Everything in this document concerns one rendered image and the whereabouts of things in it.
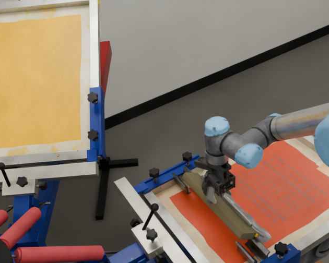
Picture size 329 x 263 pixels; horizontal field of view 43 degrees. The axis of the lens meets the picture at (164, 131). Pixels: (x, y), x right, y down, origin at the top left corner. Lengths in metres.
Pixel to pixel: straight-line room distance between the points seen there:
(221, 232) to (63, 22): 1.17
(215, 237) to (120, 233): 1.37
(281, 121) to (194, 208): 0.60
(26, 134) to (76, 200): 1.39
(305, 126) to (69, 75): 1.09
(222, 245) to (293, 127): 0.57
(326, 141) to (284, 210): 0.79
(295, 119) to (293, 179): 0.64
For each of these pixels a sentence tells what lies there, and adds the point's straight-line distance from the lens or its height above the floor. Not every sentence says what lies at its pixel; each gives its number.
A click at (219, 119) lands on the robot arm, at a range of 1.31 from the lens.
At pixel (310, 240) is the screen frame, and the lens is 1.59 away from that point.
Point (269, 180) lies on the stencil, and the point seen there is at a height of 0.96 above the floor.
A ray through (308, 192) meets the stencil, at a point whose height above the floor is 0.96.
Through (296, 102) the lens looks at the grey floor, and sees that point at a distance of 3.91.
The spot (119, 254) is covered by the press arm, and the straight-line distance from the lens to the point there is 1.50.
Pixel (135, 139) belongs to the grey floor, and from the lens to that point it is 3.56.
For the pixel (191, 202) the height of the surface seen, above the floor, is 0.96.
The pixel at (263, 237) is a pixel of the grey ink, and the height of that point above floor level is 0.96.
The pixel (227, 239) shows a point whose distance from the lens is 1.60.
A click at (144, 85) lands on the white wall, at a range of 3.70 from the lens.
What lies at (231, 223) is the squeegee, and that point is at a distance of 1.48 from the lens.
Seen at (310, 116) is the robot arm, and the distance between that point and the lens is 1.18.
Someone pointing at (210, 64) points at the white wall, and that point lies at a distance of 4.02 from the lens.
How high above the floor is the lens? 2.24
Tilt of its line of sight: 39 degrees down
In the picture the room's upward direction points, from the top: 7 degrees counter-clockwise
